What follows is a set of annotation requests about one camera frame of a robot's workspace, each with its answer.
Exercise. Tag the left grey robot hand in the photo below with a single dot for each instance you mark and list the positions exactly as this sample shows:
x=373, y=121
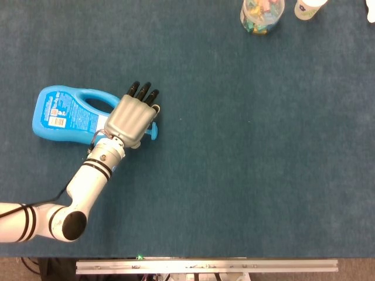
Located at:
x=129, y=120

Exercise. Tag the blue detergent pump bottle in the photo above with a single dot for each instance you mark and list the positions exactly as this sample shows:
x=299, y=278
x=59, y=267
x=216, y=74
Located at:
x=70, y=136

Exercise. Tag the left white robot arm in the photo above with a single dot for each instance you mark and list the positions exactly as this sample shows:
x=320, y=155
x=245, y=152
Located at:
x=88, y=181

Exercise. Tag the blue table cloth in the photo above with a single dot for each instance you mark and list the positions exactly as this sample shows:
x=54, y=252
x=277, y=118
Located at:
x=234, y=146

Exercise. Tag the clear jar of binder clips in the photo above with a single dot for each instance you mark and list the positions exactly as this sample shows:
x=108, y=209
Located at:
x=260, y=17

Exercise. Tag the white flower print paper cup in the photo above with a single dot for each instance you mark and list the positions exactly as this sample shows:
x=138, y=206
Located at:
x=307, y=10

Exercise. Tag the white plastic package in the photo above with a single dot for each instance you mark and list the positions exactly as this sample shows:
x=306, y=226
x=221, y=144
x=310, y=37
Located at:
x=371, y=11

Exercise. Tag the aluminium profile rail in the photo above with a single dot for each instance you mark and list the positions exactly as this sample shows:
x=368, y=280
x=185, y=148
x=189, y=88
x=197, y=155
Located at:
x=205, y=266

